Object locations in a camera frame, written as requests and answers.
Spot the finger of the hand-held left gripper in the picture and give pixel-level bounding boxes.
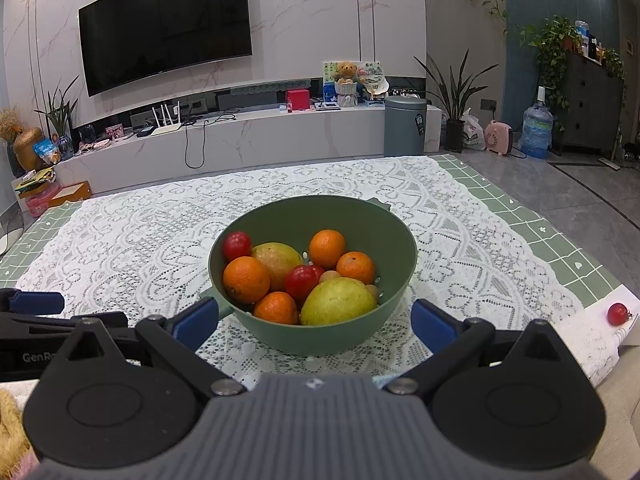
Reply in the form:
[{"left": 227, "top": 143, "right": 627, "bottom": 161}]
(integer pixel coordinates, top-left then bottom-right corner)
[
  {"left": 0, "top": 288, "right": 66, "bottom": 314},
  {"left": 0, "top": 311, "right": 129, "bottom": 333}
]

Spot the dried flower bunch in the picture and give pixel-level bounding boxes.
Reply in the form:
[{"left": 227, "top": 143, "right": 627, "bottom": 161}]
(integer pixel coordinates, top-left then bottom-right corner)
[{"left": 0, "top": 106, "right": 23, "bottom": 143}]

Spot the red box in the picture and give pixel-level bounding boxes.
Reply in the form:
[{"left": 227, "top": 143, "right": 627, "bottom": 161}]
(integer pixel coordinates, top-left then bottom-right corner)
[{"left": 285, "top": 88, "right": 311, "bottom": 112}]

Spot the white marble television cabinet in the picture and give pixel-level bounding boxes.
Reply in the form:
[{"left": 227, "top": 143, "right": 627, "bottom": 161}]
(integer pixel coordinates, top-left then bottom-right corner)
[{"left": 52, "top": 77, "right": 446, "bottom": 196}]

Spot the plant in glass vase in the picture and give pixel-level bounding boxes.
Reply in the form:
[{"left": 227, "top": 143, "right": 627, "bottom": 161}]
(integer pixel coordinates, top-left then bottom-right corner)
[{"left": 34, "top": 75, "right": 81, "bottom": 161}]

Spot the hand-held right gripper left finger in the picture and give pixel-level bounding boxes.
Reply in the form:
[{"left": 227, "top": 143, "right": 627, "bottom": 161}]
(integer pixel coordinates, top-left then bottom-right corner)
[{"left": 50, "top": 297, "right": 247, "bottom": 397}]

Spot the white lace tablecloth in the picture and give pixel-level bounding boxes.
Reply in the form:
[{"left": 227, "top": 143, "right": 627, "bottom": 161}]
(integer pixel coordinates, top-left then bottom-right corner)
[{"left": 15, "top": 157, "right": 623, "bottom": 386}]

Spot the leafy pothos plant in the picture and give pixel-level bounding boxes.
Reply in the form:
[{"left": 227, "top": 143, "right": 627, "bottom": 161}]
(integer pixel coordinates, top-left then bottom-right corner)
[{"left": 517, "top": 15, "right": 583, "bottom": 111}]

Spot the black wall television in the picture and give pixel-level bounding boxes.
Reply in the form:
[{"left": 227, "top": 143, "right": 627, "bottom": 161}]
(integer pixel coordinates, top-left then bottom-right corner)
[{"left": 78, "top": 0, "right": 253, "bottom": 97}]

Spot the green colander bowl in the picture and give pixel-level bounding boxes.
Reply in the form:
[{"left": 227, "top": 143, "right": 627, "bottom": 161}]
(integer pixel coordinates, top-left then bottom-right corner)
[{"left": 197, "top": 195, "right": 418, "bottom": 357}]

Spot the long-leaf potted plant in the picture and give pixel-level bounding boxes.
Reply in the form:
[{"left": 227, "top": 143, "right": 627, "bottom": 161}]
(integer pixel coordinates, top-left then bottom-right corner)
[{"left": 414, "top": 50, "right": 501, "bottom": 153}]

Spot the grey trash can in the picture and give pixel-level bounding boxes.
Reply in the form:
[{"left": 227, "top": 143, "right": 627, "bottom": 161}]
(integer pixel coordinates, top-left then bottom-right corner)
[{"left": 383, "top": 95, "right": 428, "bottom": 157}]

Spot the gold vase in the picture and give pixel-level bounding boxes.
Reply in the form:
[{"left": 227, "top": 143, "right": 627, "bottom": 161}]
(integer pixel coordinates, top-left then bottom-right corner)
[{"left": 12, "top": 127, "right": 45, "bottom": 172}]

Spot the pink heater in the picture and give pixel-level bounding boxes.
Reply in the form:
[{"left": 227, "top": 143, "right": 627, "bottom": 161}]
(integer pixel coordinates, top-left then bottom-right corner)
[{"left": 484, "top": 120, "right": 516, "bottom": 155}]

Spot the stack of papers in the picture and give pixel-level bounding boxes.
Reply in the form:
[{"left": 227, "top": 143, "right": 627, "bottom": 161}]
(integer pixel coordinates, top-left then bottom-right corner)
[{"left": 14, "top": 167, "right": 56, "bottom": 196}]

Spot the blue water bottle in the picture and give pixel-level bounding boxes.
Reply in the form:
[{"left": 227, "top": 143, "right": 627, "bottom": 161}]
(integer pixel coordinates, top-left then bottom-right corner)
[{"left": 519, "top": 86, "right": 554, "bottom": 159}]

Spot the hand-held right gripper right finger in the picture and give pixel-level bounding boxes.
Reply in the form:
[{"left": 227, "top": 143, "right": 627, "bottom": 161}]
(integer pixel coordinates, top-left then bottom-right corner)
[{"left": 384, "top": 298, "right": 576, "bottom": 395}]

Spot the green checked table mat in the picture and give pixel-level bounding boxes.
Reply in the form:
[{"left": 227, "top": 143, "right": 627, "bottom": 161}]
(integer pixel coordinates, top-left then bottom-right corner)
[{"left": 0, "top": 154, "right": 640, "bottom": 311}]

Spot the orange flat box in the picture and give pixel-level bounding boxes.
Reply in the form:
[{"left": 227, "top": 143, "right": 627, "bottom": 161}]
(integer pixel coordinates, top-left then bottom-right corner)
[{"left": 47, "top": 181, "right": 92, "bottom": 208}]

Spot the white woven basket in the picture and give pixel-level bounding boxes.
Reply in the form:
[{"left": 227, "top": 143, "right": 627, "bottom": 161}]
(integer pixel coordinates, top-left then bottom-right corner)
[{"left": 336, "top": 81, "right": 360, "bottom": 107}]

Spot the yellow plush toy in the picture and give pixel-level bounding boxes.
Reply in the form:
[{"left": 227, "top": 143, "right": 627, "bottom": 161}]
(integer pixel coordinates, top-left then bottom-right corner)
[{"left": 0, "top": 390, "right": 31, "bottom": 461}]

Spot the white plastic bag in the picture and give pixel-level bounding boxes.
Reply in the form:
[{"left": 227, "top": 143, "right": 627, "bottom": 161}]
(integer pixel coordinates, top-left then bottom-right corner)
[{"left": 461, "top": 108, "right": 487, "bottom": 152}]

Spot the blue snack bag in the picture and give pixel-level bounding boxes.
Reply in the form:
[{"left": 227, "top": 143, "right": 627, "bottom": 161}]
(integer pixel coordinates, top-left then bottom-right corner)
[{"left": 32, "top": 139, "right": 61, "bottom": 166}]

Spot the pink storage box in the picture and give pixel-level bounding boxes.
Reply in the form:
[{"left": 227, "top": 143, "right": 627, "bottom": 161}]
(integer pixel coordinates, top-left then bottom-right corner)
[{"left": 24, "top": 182, "right": 63, "bottom": 218}]

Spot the printed picture board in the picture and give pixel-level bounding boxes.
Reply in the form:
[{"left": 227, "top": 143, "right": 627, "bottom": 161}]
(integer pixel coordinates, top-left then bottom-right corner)
[{"left": 322, "top": 59, "right": 385, "bottom": 106}]

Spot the black cable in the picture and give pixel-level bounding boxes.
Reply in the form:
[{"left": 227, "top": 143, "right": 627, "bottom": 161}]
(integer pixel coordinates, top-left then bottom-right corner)
[{"left": 184, "top": 117, "right": 238, "bottom": 169}]

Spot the green-red mango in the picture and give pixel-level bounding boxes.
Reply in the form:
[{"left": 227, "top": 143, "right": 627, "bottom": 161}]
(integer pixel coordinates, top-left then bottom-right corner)
[{"left": 250, "top": 242, "right": 304, "bottom": 291}]

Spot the white router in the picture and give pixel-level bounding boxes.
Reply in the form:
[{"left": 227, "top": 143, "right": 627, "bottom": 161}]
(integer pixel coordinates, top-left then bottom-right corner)
[{"left": 150, "top": 101, "right": 182, "bottom": 136}]

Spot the dark drawer cabinet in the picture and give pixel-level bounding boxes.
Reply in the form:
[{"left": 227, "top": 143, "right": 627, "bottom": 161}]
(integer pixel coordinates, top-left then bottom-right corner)
[{"left": 550, "top": 52, "right": 626, "bottom": 157}]

